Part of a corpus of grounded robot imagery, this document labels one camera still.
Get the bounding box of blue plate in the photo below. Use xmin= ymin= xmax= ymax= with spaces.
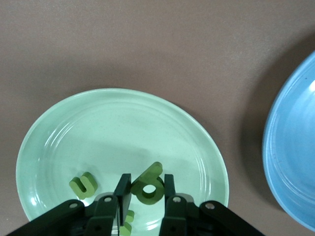
xmin=262 ymin=50 xmax=315 ymax=233

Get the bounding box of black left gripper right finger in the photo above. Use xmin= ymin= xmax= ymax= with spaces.
xmin=159 ymin=174 xmax=265 ymax=236

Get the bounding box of green number 9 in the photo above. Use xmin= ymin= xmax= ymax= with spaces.
xmin=131 ymin=161 xmax=165 ymax=205

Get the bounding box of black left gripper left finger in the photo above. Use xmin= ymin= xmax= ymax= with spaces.
xmin=7 ymin=173 xmax=132 ymax=236

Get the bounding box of green plate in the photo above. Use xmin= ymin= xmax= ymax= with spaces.
xmin=16 ymin=88 xmax=230 ymax=232

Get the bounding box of green letter N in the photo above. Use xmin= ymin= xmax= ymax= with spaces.
xmin=118 ymin=210 xmax=135 ymax=236

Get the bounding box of brown table cover sheet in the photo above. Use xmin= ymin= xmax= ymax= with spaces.
xmin=0 ymin=0 xmax=315 ymax=236

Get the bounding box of green letter c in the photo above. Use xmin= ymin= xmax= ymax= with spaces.
xmin=68 ymin=171 xmax=98 ymax=200

